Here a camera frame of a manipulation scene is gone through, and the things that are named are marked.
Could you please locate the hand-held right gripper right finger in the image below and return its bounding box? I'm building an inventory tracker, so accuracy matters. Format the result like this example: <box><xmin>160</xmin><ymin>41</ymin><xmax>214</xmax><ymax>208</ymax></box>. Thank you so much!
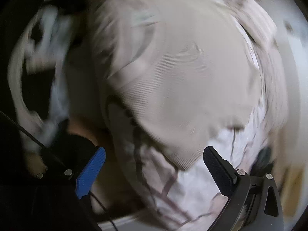
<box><xmin>203</xmin><ymin>146</ymin><xmax>284</xmax><ymax>231</ymax></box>

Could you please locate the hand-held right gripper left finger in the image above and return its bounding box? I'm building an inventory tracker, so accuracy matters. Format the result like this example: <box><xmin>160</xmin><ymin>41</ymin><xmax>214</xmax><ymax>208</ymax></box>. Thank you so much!
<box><xmin>24</xmin><ymin>147</ymin><xmax>106</xmax><ymax>231</ymax></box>

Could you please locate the beige waffle garment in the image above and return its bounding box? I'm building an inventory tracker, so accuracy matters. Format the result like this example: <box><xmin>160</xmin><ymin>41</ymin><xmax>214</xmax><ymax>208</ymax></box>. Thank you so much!
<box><xmin>91</xmin><ymin>0</ymin><xmax>265</xmax><ymax>172</ymax></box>

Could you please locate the bear printed blanket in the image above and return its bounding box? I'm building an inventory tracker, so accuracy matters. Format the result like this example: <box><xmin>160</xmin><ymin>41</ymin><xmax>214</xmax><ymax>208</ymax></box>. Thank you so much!
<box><xmin>65</xmin><ymin>0</ymin><xmax>289</xmax><ymax>231</ymax></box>

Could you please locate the black cable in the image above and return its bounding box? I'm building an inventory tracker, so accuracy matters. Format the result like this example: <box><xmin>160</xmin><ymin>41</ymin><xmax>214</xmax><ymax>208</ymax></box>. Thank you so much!
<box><xmin>0</xmin><ymin>111</ymin><xmax>118</xmax><ymax>231</ymax></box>

